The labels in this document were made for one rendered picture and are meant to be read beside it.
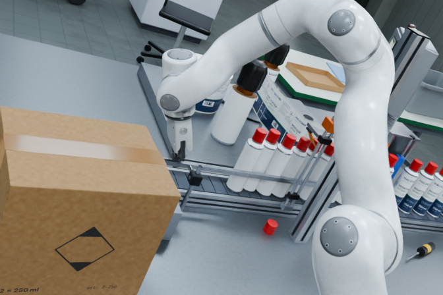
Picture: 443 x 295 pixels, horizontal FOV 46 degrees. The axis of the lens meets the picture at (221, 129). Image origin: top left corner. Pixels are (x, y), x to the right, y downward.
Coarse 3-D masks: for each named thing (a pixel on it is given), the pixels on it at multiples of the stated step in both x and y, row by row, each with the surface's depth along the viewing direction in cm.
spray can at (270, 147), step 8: (272, 128) 149; (272, 136) 147; (264, 144) 148; (272, 144) 148; (264, 152) 148; (272, 152) 149; (264, 160) 149; (256, 168) 151; (264, 168) 151; (248, 184) 153; (256, 184) 154
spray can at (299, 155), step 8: (304, 136) 153; (304, 144) 151; (296, 152) 152; (304, 152) 152; (296, 160) 152; (304, 160) 154; (288, 168) 154; (296, 168) 153; (288, 176) 155; (280, 184) 156; (288, 184) 156; (272, 192) 158; (280, 192) 157
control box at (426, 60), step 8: (400, 32) 135; (432, 48) 129; (424, 56) 127; (432, 56) 126; (416, 64) 128; (424, 64) 127; (432, 64) 127; (416, 72) 129; (424, 72) 128; (408, 80) 130; (416, 80) 129; (408, 88) 130; (416, 88) 130; (400, 96) 131; (408, 96) 131; (392, 104) 133; (400, 104) 132; (392, 112) 133; (400, 112) 133
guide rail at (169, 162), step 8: (168, 160) 136; (176, 160) 137; (208, 168) 141; (216, 168) 142; (224, 168) 144; (248, 176) 147; (256, 176) 148; (264, 176) 149; (272, 176) 151; (280, 176) 153; (312, 184) 158
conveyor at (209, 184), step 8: (176, 176) 146; (184, 176) 148; (208, 176) 153; (216, 176) 155; (176, 184) 143; (184, 184) 144; (200, 184) 148; (208, 184) 149; (216, 184) 151; (224, 184) 153; (208, 192) 146; (216, 192) 147; (224, 192) 149; (232, 192) 151; (248, 192) 154; (256, 192) 156; (272, 200) 156; (280, 200) 158; (296, 200) 161; (400, 216) 181; (408, 216) 183; (416, 216) 186; (424, 216) 189; (440, 216) 194
